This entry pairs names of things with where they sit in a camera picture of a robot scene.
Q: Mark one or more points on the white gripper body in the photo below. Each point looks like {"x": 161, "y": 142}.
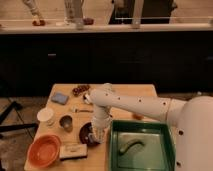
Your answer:
{"x": 96, "y": 134}

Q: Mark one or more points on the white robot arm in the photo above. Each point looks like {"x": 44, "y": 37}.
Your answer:
{"x": 193, "y": 120}

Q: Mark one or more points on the orange bowl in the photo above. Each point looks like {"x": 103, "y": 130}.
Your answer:
{"x": 44, "y": 151}

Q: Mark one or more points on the metal cup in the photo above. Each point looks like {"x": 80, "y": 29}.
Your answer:
{"x": 66, "y": 123}

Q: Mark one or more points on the red grapes toy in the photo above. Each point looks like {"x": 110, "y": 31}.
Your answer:
{"x": 80, "y": 89}

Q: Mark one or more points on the green plastic bin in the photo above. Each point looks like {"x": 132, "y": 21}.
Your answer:
{"x": 140, "y": 146}

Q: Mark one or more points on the blue sponge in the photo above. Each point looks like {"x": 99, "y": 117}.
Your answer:
{"x": 59, "y": 98}

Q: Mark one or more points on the black tripod legs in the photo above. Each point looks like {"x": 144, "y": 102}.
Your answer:
{"x": 9, "y": 120}

